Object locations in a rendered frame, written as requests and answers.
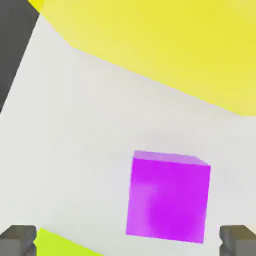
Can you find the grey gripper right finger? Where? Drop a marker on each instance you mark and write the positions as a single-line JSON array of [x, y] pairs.
[[239, 241]]

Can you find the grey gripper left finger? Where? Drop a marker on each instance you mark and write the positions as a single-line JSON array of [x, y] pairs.
[[17, 240]]

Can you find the small lime green cube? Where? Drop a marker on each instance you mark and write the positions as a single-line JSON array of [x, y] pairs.
[[58, 245]]

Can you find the small purple cube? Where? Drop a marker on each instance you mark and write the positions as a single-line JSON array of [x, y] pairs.
[[168, 198]]

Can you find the large yellow box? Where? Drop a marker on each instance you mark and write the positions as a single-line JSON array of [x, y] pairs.
[[160, 48]]

